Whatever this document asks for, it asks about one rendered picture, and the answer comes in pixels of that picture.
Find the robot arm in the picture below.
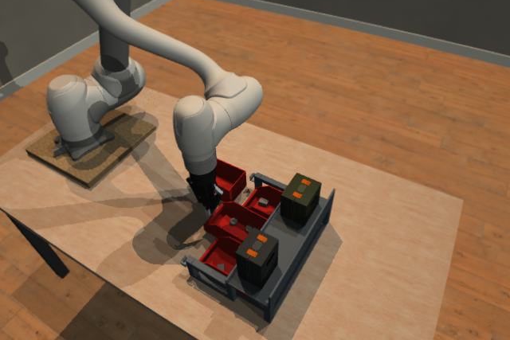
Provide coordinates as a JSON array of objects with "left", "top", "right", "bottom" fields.
[{"left": 46, "top": 0, "right": 263, "bottom": 175}]

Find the grey metal shelf rack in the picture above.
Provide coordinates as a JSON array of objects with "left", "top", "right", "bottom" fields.
[{"left": 180, "top": 172, "right": 335, "bottom": 323}]

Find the black case with orange latches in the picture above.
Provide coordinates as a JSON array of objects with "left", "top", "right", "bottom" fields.
[{"left": 235, "top": 227, "right": 279, "bottom": 289}]

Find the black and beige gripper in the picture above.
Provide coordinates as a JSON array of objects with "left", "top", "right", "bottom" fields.
[{"left": 186, "top": 167, "right": 225, "bottom": 220}]

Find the olive green tool case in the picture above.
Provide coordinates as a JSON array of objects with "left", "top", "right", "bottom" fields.
[{"left": 280, "top": 173, "right": 322, "bottom": 226}]

